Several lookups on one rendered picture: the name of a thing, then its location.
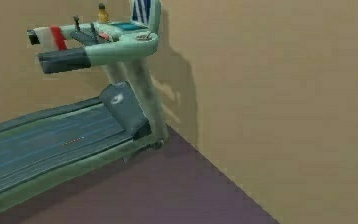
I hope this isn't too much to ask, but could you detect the pale green grey treadmill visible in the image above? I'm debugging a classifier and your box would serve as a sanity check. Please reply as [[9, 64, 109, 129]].
[[0, 0, 171, 220]]

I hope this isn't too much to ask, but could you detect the white red towel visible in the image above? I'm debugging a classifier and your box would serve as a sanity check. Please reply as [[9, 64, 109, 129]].
[[32, 25, 68, 53]]

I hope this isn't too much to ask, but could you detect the small yellow bottle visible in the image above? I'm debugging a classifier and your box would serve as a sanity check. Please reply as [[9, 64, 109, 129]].
[[97, 2, 111, 24]]

